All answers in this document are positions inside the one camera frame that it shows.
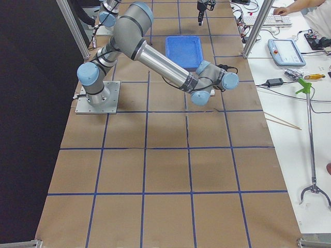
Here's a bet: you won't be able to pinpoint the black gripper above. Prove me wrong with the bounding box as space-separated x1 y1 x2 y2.
197 0 216 26

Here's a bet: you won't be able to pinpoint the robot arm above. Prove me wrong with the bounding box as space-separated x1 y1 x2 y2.
98 1 216 27
77 2 239 107

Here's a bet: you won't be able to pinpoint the blue plastic tray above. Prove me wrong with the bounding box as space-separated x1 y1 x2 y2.
165 36 203 72

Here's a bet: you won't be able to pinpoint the person hand at keyboard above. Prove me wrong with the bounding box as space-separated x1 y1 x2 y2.
273 7 289 16

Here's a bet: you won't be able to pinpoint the white keyboard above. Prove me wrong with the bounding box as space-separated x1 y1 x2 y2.
243 15 292 27

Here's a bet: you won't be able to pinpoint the teach pendant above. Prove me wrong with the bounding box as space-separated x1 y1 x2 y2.
267 39 306 67

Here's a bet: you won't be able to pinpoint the black power adapter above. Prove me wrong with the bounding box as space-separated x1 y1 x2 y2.
266 78 284 87

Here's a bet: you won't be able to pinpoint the wooden chopsticks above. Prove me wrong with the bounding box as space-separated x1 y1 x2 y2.
263 112 302 130

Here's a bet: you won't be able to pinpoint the reacher grabber tool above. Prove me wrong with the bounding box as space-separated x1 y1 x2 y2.
296 78 330 209

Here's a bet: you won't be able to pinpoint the aluminium post right side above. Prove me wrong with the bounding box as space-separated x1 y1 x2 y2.
242 0 274 59

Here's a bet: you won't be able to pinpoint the aluminium post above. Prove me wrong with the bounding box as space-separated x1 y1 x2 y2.
56 0 90 61
242 0 274 59

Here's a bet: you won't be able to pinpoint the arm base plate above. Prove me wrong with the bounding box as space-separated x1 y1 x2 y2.
75 81 121 114
96 26 114 36

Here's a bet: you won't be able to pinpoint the yellow handled tool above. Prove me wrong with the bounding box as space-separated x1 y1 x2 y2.
304 73 325 80

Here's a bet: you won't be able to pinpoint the aluminium post left side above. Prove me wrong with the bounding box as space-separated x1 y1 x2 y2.
56 0 90 61

